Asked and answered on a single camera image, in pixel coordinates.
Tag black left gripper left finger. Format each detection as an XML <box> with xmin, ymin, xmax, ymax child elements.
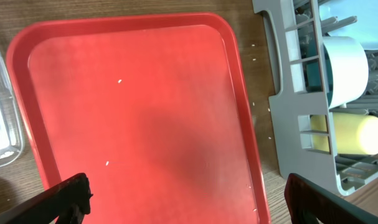
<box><xmin>0</xmin><ymin>173</ymin><xmax>92</xmax><ymax>224</ymax></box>

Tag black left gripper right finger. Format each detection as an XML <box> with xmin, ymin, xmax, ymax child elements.
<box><xmin>284</xmin><ymin>173</ymin><xmax>378</xmax><ymax>224</ymax></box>

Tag yellow plastic cup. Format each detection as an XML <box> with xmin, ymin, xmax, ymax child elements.
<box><xmin>309</xmin><ymin>112</ymin><xmax>378</xmax><ymax>156</ymax></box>

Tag light blue bowl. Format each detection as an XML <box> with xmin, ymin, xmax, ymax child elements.
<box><xmin>323</xmin><ymin>37</ymin><xmax>369</xmax><ymax>109</ymax></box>

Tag light blue plate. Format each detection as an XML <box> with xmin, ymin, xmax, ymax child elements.
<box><xmin>319</xmin><ymin>0</ymin><xmax>378</xmax><ymax>50</ymax></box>

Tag grey dishwasher rack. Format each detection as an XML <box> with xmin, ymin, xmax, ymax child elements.
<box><xmin>253</xmin><ymin>0</ymin><xmax>378</xmax><ymax>196</ymax></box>

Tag clear plastic bin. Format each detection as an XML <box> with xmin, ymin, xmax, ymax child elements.
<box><xmin>0</xmin><ymin>52</ymin><xmax>25</xmax><ymax>167</ymax></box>

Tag red serving tray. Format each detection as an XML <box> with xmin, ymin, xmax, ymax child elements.
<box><xmin>6</xmin><ymin>12</ymin><xmax>271</xmax><ymax>223</ymax></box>

